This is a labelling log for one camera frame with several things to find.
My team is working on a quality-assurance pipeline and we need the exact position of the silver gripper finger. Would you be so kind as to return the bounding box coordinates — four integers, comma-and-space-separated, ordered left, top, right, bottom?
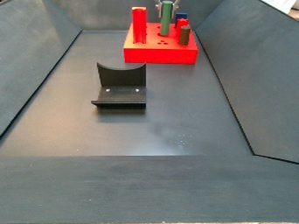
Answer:
154, 0, 163, 18

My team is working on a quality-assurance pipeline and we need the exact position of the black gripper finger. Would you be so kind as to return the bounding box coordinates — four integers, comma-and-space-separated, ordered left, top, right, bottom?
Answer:
173, 0, 181, 11

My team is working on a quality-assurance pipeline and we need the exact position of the green cylinder peg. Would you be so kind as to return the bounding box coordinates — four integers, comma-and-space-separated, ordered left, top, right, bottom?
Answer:
161, 1, 174, 36

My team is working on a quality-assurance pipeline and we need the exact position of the red shape sorting board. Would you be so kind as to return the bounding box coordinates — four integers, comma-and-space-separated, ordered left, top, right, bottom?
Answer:
125, 23, 199, 64

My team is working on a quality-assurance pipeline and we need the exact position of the blue rounded peg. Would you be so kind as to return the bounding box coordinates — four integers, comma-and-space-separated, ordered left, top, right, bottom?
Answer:
175, 12, 189, 27

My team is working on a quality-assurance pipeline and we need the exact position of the tall red arch block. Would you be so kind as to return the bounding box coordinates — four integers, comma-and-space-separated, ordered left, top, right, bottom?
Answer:
133, 7, 147, 44

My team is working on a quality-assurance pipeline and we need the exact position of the red star peg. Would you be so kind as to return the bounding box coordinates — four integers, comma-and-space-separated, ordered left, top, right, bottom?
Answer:
175, 18, 190, 40

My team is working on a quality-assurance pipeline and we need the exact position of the dark brown hexagonal peg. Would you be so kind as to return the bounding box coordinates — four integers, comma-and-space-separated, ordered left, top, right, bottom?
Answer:
179, 25, 191, 46

